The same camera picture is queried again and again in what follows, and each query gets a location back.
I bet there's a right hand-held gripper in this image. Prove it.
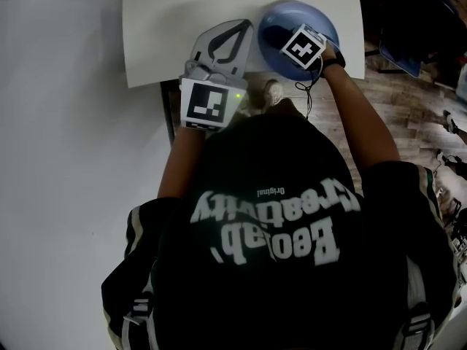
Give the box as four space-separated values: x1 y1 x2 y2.
279 23 328 71

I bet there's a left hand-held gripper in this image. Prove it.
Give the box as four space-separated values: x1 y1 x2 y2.
178 18 256 133

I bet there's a dark blue cloth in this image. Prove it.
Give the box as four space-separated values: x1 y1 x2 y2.
262 23 293 49

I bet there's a big blue plate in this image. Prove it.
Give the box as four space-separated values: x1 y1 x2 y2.
257 0 341 82

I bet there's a person's right forearm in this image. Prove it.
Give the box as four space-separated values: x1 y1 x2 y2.
323 63 402 171

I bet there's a person's left forearm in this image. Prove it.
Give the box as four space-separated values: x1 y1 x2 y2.
156 128 207 199

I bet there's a person's right hand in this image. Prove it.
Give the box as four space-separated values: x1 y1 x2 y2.
322 44 339 66

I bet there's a black wristband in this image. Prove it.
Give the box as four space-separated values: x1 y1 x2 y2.
320 51 347 78

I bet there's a person's right shoe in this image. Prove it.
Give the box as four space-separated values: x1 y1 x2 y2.
263 79 284 107

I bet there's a blue chair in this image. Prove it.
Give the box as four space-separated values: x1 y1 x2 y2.
364 38 423 79

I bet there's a black backpack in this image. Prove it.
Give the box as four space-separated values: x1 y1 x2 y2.
379 0 467 72

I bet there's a person in dark green shirt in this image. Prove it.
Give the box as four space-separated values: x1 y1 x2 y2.
101 114 459 350

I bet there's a metal equipment stand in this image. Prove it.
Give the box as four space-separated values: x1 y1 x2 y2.
443 195 467 306

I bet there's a black gripper cord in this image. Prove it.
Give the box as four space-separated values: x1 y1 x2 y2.
294 58 325 120

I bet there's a grey harness strap with buckle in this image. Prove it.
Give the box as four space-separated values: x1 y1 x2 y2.
401 300 435 350
122 292 156 350

